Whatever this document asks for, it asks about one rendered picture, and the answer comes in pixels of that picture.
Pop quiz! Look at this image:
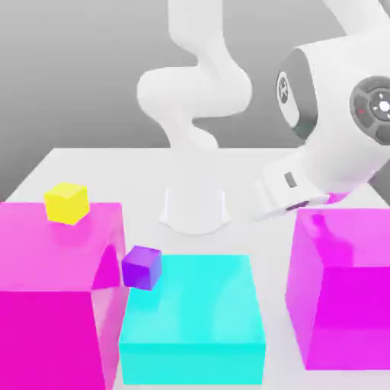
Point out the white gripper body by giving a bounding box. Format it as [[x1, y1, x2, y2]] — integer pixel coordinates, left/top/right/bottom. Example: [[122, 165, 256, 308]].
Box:
[[251, 180, 331, 222]]

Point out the small purple cube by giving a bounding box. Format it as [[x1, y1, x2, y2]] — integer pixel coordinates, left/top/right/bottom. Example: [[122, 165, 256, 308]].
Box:
[[120, 245, 163, 292]]

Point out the small yellow cube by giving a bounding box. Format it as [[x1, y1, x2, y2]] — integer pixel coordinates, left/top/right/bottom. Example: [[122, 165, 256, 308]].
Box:
[[43, 181, 91, 227]]

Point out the large magenta box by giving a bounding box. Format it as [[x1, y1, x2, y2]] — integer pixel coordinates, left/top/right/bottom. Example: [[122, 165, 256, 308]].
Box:
[[284, 207, 390, 372]]

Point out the large cyan box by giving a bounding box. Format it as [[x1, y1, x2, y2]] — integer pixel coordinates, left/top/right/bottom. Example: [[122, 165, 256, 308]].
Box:
[[117, 254, 267, 387]]

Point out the large pink box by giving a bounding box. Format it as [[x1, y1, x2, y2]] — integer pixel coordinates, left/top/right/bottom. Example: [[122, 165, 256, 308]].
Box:
[[0, 200, 131, 390]]

